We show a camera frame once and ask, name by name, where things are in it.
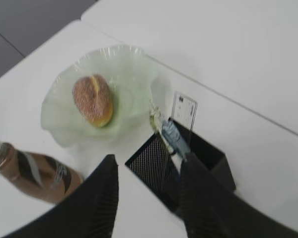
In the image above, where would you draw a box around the brown coffee bottle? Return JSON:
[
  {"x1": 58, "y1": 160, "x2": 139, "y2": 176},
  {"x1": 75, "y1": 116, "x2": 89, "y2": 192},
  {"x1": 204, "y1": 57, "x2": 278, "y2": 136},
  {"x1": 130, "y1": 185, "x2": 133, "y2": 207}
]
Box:
[{"x1": 0, "y1": 142, "x2": 83, "y2": 204}]

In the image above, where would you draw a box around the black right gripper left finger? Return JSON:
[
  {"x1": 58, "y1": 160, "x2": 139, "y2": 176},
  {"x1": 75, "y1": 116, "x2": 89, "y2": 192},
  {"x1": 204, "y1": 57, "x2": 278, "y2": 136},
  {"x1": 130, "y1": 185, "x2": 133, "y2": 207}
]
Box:
[{"x1": 7, "y1": 154, "x2": 119, "y2": 238}]

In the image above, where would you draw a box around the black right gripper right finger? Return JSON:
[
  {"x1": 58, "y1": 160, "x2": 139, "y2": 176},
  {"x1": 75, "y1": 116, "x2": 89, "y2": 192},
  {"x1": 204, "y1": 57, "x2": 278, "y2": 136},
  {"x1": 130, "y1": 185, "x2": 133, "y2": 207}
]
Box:
[{"x1": 180, "y1": 155, "x2": 298, "y2": 238}]

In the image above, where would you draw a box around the beige grip pen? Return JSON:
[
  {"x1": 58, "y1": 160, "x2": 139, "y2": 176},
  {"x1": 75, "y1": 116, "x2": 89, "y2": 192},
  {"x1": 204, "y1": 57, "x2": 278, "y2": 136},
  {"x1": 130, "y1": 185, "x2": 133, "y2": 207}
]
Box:
[{"x1": 149, "y1": 100, "x2": 174, "y2": 154}]

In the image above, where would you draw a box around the sugared bread roll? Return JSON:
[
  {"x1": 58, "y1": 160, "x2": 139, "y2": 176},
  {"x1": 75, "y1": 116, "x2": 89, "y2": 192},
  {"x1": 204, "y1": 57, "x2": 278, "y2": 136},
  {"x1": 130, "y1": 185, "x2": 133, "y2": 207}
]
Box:
[{"x1": 73, "y1": 74, "x2": 114, "y2": 127}]

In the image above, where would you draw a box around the black mesh pen holder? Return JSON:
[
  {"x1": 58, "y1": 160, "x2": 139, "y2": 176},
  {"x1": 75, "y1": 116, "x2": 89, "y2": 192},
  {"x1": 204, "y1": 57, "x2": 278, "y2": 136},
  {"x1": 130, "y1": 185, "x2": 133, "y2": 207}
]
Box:
[{"x1": 125, "y1": 120, "x2": 236, "y2": 214}]

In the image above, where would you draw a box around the blue patterned pen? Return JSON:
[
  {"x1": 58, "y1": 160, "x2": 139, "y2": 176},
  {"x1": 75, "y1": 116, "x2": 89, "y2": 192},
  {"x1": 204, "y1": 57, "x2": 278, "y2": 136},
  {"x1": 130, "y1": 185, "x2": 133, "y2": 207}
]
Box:
[{"x1": 161, "y1": 120, "x2": 191, "y2": 161}]

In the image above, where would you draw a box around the green wavy glass plate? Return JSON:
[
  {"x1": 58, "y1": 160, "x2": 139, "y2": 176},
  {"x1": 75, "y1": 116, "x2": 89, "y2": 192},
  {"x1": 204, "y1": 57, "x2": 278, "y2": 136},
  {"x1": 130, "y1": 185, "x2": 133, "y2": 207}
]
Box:
[{"x1": 40, "y1": 44, "x2": 159, "y2": 147}]

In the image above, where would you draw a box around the clear plastic ruler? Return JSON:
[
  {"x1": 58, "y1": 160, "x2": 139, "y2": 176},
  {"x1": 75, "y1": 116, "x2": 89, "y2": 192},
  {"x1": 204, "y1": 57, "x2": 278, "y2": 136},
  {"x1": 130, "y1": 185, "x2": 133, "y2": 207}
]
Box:
[{"x1": 171, "y1": 91, "x2": 198, "y2": 131}]

